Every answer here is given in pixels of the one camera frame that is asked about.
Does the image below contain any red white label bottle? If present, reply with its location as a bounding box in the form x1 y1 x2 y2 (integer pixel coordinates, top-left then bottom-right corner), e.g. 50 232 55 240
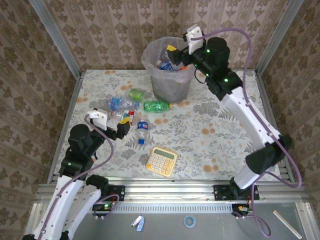
120 109 138 126

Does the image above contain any dark blue label cola bottle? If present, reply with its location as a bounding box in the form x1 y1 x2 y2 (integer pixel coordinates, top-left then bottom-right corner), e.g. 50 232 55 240
135 120 151 146

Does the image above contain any large clear bottle blue label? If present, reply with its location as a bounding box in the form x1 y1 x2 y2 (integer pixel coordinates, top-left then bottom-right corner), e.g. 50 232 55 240
99 95 141 119

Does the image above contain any translucent plastic bin liner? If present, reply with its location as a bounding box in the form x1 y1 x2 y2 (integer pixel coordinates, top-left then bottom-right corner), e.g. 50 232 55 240
140 36 201 85

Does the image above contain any grey mesh waste bin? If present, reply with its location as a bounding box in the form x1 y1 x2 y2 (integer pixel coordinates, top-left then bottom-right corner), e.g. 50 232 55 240
143 37 203 105

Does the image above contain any light green label bottle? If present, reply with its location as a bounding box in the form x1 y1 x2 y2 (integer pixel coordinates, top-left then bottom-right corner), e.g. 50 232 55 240
128 88 146 101

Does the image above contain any dark green bottle yellow cap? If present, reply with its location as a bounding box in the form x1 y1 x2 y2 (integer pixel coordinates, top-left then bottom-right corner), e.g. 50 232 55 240
142 99 174 114

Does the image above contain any yellow calculator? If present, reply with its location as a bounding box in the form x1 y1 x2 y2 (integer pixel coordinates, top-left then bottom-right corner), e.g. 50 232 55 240
145 146 179 178

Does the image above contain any small circuit board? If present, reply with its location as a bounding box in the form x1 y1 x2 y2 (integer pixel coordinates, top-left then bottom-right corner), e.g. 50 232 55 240
92 203 116 219
231 203 252 218

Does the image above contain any aluminium extrusion beam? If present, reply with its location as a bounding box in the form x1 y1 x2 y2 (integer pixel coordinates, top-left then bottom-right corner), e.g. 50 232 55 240
34 174 308 204

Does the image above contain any blue white stapler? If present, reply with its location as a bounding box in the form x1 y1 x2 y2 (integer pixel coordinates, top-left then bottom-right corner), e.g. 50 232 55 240
130 214 146 233

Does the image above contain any blue tape roll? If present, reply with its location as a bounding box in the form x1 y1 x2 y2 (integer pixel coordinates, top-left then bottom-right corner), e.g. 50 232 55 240
183 215 197 229

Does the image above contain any grey metal shelf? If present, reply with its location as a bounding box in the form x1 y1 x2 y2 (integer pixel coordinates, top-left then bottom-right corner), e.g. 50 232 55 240
22 202 320 240

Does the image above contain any white flat stick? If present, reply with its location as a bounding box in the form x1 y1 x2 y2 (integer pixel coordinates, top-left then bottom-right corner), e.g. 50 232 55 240
272 209 303 240

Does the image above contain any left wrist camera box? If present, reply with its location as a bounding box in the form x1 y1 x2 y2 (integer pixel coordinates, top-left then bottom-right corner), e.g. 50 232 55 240
86 108 113 131

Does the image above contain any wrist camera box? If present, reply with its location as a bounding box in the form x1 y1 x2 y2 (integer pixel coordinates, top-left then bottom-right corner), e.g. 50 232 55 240
86 108 113 131
181 23 208 56

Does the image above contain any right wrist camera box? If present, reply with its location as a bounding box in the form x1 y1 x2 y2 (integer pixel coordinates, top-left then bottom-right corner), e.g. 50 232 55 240
181 23 208 56

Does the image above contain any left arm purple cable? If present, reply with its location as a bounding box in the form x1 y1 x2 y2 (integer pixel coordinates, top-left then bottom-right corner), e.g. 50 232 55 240
37 114 120 240

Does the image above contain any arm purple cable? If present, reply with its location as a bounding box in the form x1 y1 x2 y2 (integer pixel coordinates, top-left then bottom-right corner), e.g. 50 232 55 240
37 114 120 240
191 27 303 237

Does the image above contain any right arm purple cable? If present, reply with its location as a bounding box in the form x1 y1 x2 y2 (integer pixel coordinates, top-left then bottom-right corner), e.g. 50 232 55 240
191 27 303 237

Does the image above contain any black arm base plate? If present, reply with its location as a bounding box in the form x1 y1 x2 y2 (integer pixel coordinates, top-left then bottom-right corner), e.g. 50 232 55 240
81 184 126 202
212 184 261 202

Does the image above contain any aluminium frame post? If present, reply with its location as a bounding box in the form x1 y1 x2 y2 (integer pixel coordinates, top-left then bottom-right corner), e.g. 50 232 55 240
255 0 305 75
28 0 83 77

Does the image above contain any grey slotted cable duct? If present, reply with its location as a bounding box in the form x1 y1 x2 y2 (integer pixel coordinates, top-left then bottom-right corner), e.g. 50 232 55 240
44 203 235 214

